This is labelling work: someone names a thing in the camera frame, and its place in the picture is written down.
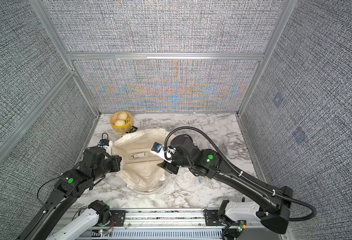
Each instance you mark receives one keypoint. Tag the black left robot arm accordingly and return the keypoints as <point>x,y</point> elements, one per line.
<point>69,187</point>

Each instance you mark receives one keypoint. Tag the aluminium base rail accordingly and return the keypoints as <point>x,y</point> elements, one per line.
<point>238,222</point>

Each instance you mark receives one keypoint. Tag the rear white steamed bun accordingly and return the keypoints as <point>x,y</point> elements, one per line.
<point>122,115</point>

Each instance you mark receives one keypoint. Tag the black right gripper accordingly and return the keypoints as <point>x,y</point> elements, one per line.
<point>170,167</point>

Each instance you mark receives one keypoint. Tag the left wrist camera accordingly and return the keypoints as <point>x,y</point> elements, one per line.
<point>101,150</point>

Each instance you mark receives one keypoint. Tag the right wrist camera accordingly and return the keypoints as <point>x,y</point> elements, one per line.
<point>176,147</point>

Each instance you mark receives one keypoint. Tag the clear compass case second row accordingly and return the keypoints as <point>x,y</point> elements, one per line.
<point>139,155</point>

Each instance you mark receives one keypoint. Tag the cream canvas tote bag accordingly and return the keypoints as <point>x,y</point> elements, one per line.
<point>142,176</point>

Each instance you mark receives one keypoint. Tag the front white steamed bun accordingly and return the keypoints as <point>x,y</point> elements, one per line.
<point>119,122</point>

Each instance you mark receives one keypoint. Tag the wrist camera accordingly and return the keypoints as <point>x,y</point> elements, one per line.
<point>176,147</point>
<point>101,150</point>

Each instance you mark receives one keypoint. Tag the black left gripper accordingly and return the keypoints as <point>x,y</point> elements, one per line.
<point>116,160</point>

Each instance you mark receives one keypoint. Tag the clear compass case green label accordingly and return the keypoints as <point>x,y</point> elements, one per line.
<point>224,148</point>

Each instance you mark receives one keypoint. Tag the black snack packet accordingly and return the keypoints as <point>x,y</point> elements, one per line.
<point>133,129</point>

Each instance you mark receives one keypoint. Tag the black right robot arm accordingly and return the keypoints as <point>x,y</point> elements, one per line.
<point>274,211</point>

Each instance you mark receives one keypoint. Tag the white steamed bun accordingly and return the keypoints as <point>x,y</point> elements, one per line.
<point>119,122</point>
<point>122,115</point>

